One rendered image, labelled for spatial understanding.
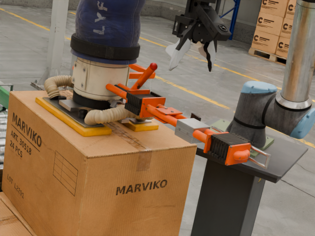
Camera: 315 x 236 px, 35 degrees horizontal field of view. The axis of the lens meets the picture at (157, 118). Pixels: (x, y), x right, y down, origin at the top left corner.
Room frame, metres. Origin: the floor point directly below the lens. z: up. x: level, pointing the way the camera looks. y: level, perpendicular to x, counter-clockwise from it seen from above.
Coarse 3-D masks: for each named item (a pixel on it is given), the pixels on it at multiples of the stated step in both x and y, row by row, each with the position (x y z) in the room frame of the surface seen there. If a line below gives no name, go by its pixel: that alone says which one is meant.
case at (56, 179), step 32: (32, 96) 1.70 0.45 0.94; (32, 128) 1.54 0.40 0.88; (64, 128) 1.43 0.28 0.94; (128, 128) 1.54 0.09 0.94; (160, 128) 1.60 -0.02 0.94; (32, 160) 1.52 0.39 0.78; (64, 160) 1.35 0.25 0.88; (96, 160) 1.27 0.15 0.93; (128, 160) 1.34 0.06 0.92; (160, 160) 1.41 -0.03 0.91; (192, 160) 1.50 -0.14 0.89; (32, 192) 1.50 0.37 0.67; (64, 192) 1.33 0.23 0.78; (96, 192) 1.28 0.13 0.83; (128, 192) 1.35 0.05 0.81; (160, 192) 1.43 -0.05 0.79; (32, 224) 1.48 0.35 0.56; (64, 224) 1.31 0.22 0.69; (96, 224) 1.29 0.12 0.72; (128, 224) 1.36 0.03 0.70; (160, 224) 1.44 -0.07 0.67
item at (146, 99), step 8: (128, 96) 1.41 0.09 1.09; (136, 96) 1.39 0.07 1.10; (144, 96) 1.43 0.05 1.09; (152, 96) 1.45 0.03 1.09; (160, 96) 1.44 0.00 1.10; (128, 104) 1.41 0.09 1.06; (136, 104) 1.39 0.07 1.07; (144, 104) 1.37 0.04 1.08; (152, 104) 1.39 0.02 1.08; (136, 112) 1.37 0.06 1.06; (144, 112) 1.37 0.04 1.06
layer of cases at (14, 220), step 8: (0, 192) 1.69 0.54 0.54; (0, 200) 1.63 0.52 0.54; (8, 200) 1.64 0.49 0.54; (0, 208) 1.58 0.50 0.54; (8, 208) 1.60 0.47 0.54; (0, 216) 1.53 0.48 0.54; (8, 216) 1.54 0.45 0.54; (16, 216) 1.55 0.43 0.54; (0, 224) 1.48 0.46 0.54; (8, 224) 1.49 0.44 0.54; (16, 224) 1.49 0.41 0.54; (24, 224) 1.51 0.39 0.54; (0, 232) 1.43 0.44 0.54; (8, 232) 1.44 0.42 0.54; (16, 232) 1.45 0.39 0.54; (24, 232) 1.46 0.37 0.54; (32, 232) 1.46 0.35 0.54
